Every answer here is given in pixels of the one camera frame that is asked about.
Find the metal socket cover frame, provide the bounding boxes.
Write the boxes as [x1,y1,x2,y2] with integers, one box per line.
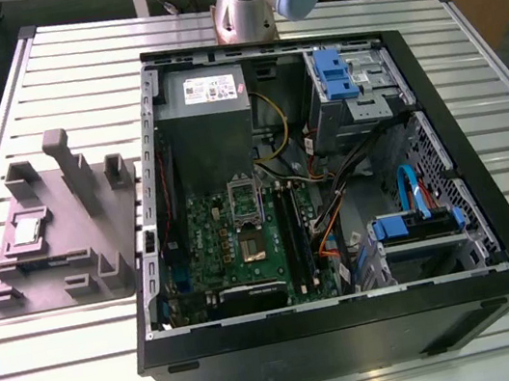
[224,169,268,232]

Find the silver square CPU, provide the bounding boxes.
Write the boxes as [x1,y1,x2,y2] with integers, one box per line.
[12,216,45,248]

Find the CPU socket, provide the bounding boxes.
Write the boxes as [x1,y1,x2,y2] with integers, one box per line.
[236,226,272,266]

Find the black RAM slot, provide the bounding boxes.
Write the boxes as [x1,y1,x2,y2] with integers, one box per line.
[276,183,306,292]
[269,184,298,293]

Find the green motherboard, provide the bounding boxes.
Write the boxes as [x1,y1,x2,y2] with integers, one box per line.
[146,171,350,329]

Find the RAM stick in motherboard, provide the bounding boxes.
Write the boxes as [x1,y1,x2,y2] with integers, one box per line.
[284,180,324,289]

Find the grey power supply unit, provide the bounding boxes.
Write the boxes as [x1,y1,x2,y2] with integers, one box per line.
[147,58,264,191]

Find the black graphics card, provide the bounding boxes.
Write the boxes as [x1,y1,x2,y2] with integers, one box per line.
[201,274,293,323]

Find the empty blue disk carrier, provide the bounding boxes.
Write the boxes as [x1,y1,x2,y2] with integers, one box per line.
[310,43,363,106]

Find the grey metal drive cage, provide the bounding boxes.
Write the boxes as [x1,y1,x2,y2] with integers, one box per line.
[298,31,424,157]

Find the hard disk in blue carrier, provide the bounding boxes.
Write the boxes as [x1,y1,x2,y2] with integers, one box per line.
[367,203,469,249]

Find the grey metal disk bay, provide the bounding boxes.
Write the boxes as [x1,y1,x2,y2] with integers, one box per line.
[363,196,509,291]

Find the black open PC case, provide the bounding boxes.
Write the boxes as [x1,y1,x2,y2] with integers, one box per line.
[84,0,509,381]

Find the grey plastic parts rack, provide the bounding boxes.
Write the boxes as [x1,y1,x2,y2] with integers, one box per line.
[0,116,159,321]

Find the blue RAM stick on rack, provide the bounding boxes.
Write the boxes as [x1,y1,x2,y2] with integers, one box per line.
[13,252,74,279]

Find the yellow and black wires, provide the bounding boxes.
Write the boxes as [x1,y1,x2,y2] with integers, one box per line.
[241,85,296,166]

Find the thin red wire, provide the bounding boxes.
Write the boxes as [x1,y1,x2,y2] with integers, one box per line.
[151,147,183,253]

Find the orange red yellow wires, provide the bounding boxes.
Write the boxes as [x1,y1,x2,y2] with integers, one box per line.
[310,212,345,260]

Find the black wire bundle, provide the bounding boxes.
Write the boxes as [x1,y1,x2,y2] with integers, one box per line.
[293,108,432,235]

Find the blue flat data wire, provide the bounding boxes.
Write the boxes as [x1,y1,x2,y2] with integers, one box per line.
[342,229,380,294]

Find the light blue SATA wire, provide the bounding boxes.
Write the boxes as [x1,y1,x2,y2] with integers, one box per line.
[393,160,435,224]

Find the red SATA wire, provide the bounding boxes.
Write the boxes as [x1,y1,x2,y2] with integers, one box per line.
[411,171,447,218]

